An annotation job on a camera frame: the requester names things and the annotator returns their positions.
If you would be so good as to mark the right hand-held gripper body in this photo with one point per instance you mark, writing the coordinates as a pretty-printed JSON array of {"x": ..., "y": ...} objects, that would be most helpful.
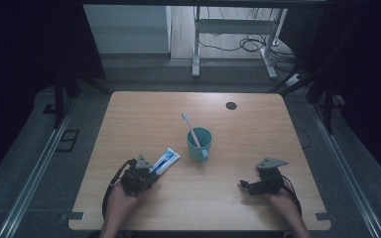
[{"x": 269, "y": 180}]

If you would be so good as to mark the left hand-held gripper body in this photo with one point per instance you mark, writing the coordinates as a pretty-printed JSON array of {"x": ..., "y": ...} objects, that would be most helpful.
[{"x": 136, "y": 180}]

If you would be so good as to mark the white and blue toothpaste tube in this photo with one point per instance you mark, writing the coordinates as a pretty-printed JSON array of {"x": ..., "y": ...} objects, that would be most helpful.
[{"x": 166, "y": 160}]

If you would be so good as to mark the teal cup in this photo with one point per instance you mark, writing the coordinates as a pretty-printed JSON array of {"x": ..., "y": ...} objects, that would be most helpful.
[{"x": 199, "y": 145}]

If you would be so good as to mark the pink toothbrush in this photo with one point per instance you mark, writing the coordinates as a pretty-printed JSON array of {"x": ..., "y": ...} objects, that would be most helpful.
[{"x": 190, "y": 129}]

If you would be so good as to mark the person's right hand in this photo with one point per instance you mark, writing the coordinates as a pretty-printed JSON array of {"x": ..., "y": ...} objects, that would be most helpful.
[{"x": 282, "y": 203}]

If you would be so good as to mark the grey tape strip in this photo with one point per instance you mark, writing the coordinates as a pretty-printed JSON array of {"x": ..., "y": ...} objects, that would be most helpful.
[{"x": 72, "y": 216}]

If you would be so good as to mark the dark round table grommet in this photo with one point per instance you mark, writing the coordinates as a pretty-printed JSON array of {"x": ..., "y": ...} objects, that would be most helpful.
[{"x": 231, "y": 105}]

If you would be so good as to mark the black metal stand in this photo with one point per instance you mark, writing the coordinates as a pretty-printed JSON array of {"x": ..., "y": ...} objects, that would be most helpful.
[
  {"x": 327, "y": 105},
  {"x": 59, "y": 99}
]

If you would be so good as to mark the white power strip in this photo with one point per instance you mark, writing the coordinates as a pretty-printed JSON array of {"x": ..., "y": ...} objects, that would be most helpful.
[{"x": 293, "y": 80}]

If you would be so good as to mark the white panel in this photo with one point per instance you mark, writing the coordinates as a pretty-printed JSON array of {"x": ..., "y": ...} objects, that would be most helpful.
[{"x": 125, "y": 29}]

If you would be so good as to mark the dark curtain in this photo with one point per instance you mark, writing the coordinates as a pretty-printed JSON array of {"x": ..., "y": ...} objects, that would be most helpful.
[
  {"x": 16, "y": 49},
  {"x": 367, "y": 66}
]

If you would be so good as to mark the metal floor rail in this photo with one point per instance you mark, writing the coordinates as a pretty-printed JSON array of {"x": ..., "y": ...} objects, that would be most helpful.
[
  {"x": 340, "y": 165},
  {"x": 36, "y": 168}
]

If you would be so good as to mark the white desk frame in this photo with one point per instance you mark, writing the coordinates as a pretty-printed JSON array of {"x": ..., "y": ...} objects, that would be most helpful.
[{"x": 234, "y": 25}]

